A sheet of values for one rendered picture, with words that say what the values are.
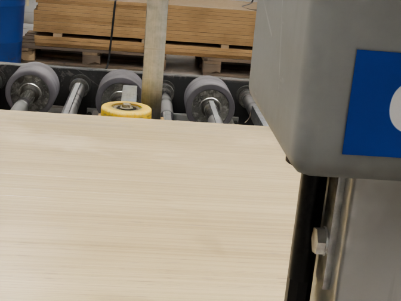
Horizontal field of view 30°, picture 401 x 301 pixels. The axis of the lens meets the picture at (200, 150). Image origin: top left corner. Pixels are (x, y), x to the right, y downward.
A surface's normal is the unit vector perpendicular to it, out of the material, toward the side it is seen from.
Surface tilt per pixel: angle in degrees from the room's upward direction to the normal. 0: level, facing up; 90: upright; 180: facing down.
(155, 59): 90
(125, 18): 90
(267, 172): 0
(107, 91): 90
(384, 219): 90
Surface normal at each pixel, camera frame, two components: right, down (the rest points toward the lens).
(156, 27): 0.07, 0.29
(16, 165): 0.08, -0.95
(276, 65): -0.99, -0.06
